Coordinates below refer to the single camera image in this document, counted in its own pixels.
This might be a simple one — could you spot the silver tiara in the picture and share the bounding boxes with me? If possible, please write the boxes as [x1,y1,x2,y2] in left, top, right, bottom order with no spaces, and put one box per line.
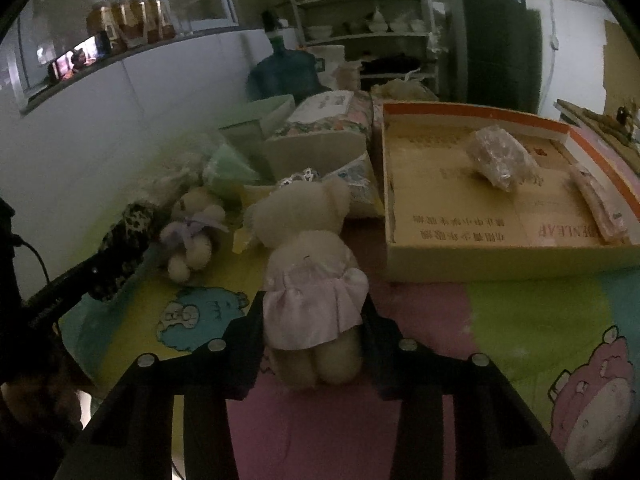
[277,169,321,188]

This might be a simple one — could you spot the leopard print cloth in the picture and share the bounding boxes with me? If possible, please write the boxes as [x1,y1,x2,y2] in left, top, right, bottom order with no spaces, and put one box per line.
[89,200,168,303]

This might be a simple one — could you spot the blue white plastic packet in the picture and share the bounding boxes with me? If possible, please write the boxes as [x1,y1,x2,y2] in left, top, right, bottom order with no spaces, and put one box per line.
[325,152,386,218]

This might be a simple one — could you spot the cream plastic bag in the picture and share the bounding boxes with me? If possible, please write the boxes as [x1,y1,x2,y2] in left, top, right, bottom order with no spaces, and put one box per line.
[372,79,438,103]

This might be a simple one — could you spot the large cardboard box orange rim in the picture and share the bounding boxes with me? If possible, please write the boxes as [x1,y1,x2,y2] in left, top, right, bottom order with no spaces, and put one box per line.
[381,101,640,283]

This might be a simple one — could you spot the cream printed box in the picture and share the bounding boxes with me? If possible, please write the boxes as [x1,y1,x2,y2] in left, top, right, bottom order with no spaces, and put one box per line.
[262,129,370,183]

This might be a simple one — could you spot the light green box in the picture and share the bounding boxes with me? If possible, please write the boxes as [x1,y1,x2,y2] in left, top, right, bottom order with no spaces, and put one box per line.
[218,94,296,161]

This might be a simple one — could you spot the cream teddy bear pink dress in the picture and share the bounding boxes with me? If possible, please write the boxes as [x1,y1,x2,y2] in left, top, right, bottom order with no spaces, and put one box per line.
[243,178,371,392]

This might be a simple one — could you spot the small teddy bear purple ribbon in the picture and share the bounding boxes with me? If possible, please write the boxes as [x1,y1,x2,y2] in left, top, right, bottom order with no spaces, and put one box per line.
[159,187,228,283]

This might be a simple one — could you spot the black cable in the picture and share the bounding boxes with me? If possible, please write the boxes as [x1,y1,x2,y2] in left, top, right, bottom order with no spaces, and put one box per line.
[14,236,62,343]

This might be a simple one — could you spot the clear plastic bag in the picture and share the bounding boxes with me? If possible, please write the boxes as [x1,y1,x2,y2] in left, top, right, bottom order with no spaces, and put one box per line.
[465,127,543,193]

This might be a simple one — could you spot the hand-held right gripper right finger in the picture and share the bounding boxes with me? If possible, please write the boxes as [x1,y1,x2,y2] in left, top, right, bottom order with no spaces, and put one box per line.
[361,300,576,480]

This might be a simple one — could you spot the blue water jug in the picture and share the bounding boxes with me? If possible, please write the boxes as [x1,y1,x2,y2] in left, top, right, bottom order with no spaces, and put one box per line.
[248,27,331,106]

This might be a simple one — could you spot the phone with lit screen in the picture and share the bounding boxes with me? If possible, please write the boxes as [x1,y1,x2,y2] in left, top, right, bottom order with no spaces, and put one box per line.
[47,35,108,81]

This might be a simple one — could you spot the cartoon printed blanket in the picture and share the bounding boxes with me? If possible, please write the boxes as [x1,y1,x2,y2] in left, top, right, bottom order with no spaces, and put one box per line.
[55,220,640,480]

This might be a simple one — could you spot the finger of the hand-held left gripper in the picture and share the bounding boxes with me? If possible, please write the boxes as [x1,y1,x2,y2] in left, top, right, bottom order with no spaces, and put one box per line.
[27,247,151,326]

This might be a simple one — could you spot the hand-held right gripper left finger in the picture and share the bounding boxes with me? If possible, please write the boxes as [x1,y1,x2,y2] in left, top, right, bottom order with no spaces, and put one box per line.
[57,291,267,480]

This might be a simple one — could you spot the dark refrigerator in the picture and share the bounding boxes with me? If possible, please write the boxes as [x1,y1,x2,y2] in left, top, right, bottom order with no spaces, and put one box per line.
[445,0,543,111]

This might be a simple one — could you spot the glass jar amber contents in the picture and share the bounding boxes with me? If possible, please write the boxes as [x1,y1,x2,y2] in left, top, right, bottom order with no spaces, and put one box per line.
[87,0,115,46]
[146,0,176,41]
[127,0,150,45]
[111,0,132,48]

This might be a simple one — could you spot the small yellow packet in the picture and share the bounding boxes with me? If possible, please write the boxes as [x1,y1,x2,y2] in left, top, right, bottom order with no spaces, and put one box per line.
[232,230,257,255]

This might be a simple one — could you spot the cardboard sheet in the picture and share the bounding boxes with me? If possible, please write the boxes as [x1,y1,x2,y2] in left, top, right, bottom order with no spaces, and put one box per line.
[602,20,640,111]

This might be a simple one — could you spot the grey shelf rack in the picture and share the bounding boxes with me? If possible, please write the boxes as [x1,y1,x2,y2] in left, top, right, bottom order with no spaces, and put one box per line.
[285,0,441,96]

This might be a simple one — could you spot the floral printed package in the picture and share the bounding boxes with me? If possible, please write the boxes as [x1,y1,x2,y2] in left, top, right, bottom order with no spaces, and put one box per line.
[272,91,375,141]

